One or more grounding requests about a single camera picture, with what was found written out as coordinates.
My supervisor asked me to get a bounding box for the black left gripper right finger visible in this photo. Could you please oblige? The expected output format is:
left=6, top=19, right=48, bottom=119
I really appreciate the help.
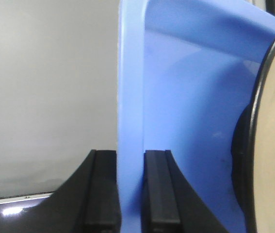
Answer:
left=142, top=150, right=227, bottom=233

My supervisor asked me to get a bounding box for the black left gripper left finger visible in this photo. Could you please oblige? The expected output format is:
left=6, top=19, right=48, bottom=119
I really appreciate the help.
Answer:
left=0, top=150, right=121, bottom=233

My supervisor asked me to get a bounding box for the tan plate with black rim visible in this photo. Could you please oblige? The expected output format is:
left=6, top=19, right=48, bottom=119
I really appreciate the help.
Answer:
left=231, top=40, right=275, bottom=233

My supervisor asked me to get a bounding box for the blue plastic tray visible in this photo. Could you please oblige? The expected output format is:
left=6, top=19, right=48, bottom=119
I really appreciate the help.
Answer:
left=117, top=0, right=275, bottom=233

